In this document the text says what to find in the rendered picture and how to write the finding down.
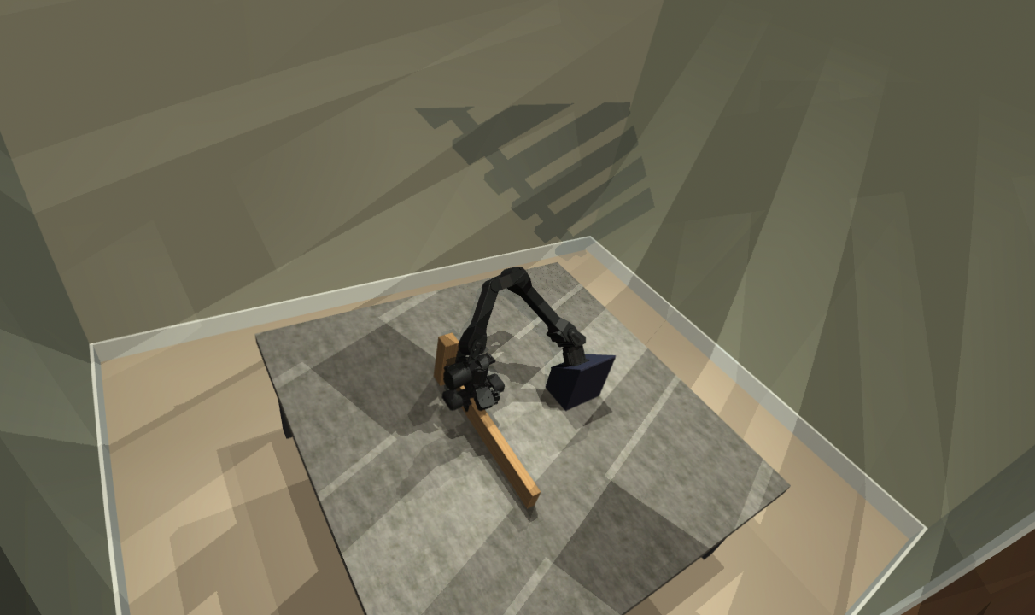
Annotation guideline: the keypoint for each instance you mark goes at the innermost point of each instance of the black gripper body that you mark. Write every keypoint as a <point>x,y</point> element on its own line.
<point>455,400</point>

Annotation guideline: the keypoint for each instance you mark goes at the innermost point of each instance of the brown wooden post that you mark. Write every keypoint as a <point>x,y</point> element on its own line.
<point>446,353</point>

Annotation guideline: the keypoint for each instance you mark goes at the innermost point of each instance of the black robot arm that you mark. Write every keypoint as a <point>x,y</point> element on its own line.
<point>473,341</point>

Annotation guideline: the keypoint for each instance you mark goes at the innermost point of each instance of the brown wooden board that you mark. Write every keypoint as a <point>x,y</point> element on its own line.
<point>508,462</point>

